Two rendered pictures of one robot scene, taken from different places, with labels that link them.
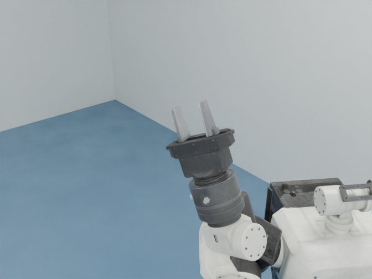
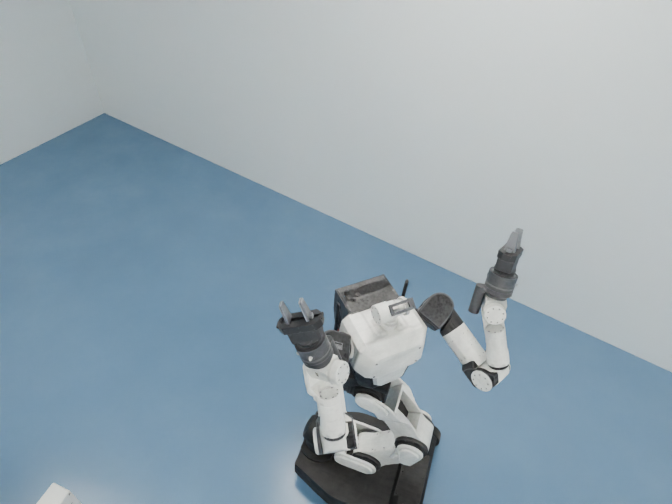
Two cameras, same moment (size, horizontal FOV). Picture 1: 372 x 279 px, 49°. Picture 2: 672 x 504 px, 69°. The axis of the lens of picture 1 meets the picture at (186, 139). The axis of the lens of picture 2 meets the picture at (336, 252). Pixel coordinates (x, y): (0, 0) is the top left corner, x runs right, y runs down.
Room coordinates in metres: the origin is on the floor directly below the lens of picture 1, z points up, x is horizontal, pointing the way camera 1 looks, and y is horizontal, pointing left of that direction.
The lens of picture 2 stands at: (-0.09, 0.17, 2.60)
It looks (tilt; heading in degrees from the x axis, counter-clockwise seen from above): 45 degrees down; 339
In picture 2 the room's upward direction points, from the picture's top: 4 degrees clockwise
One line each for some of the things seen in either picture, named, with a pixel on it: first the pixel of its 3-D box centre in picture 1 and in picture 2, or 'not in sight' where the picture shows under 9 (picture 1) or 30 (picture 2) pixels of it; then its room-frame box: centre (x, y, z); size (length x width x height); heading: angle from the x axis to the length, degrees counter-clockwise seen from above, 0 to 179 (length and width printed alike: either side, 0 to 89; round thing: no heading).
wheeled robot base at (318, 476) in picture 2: not in sight; (364, 456); (0.76, -0.39, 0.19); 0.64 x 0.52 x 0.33; 52
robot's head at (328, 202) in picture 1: (340, 203); (389, 312); (0.76, -0.35, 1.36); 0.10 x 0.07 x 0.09; 97
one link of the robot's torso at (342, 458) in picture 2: not in sight; (360, 446); (0.78, -0.36, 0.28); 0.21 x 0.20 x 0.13; 52
